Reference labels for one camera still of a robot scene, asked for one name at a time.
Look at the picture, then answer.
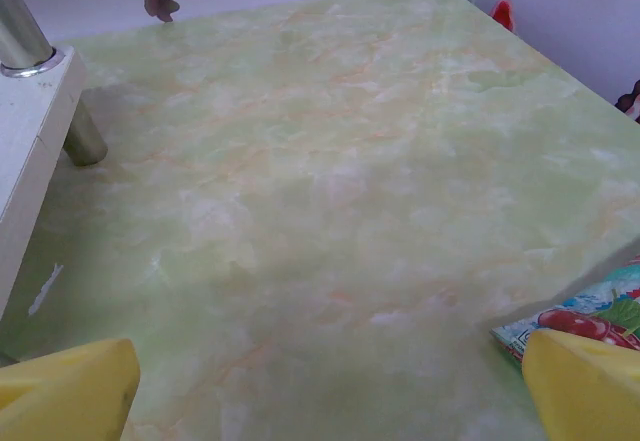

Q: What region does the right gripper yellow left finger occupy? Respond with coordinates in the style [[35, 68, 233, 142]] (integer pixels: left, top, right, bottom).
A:
[[0, 337, 141, 441]]

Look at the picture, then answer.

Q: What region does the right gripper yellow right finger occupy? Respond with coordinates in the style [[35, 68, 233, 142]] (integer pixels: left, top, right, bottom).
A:
[[521, 328, 640, 441]]

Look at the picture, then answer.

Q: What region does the white two-tier shelf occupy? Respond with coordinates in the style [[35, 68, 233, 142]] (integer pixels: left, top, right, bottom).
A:
[[0, 0, 109, 322]]

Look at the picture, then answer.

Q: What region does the teal Fox's candy bag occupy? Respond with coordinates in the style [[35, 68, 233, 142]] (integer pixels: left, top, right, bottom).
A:
[[489, 255, 640, 367]]

